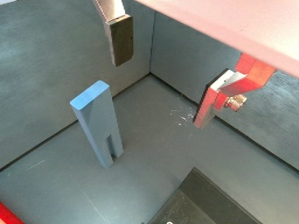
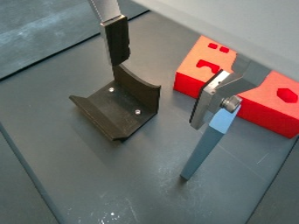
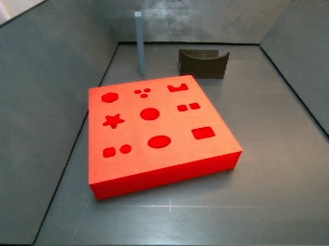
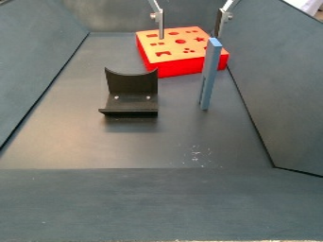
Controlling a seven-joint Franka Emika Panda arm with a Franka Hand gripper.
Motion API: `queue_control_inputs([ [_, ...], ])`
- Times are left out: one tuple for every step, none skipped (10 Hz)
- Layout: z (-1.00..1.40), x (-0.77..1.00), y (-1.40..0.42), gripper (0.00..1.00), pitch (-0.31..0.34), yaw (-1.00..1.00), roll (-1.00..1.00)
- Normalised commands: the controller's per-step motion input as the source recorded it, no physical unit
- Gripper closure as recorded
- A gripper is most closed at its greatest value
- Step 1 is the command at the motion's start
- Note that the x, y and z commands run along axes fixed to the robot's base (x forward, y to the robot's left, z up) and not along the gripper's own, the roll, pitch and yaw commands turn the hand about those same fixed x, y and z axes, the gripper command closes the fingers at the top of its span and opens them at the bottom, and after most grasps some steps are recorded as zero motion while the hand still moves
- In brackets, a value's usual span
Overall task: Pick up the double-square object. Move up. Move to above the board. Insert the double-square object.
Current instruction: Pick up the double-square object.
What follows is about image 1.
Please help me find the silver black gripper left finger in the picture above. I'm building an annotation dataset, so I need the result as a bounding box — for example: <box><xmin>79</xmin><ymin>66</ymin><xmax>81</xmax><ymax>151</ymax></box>
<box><xmin>93</xmin><ymin>0</ymin><xmax>134</xmax><ymax>67</ymax></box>

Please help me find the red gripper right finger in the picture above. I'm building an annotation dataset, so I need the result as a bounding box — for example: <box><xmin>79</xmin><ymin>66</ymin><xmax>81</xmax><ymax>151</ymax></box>
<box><xmin>194</xmin><ymin>53</ymin><xmax>277</xmax><ymax>129</ymax></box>

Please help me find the red shape-sorting board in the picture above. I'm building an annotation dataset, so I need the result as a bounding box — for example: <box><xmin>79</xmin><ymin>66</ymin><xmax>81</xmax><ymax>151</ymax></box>
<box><xmin>0</xmin><ymin>203</ymin><xmax>24</xmax><ymax>224</ymax></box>

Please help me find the blue slotted block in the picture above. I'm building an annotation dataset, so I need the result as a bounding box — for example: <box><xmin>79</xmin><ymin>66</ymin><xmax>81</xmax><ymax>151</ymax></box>
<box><xmin>70</xmin><ymin>80</ymin><xmax>125</xmax><ymax>168</ymax></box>

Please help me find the black curved stand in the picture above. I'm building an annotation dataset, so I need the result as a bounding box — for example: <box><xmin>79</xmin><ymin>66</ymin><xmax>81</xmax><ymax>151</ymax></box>
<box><xmin>149</xmin><ymin>167</ymin><xmax>263</xmax><ymax>224</ymax></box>

